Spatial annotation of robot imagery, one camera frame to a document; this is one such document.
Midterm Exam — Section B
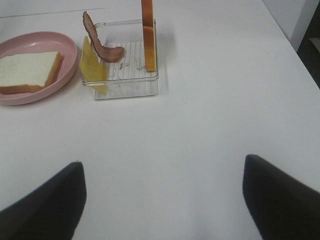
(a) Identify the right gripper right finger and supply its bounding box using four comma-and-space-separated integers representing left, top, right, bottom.
243, 154, 320, 240

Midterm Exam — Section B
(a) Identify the yellow cheese slice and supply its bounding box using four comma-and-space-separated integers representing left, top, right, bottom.
79, 36, 108, 83

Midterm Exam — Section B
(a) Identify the pink round plate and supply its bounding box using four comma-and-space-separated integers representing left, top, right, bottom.
0, 31, 78, 106

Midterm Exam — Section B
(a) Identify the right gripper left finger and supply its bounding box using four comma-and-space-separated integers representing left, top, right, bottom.
0, 162, 87, 240

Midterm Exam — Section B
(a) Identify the bread slice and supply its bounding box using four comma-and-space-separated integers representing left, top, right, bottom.
141, 0, 157, 72
0, 51, 63, 95

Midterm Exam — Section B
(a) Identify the right clear plastic container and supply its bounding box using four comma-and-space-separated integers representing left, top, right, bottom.
82, 19, 159, 100

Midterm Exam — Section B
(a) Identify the bacon strip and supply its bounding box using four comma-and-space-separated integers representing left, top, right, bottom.
82, 11, 125, 63

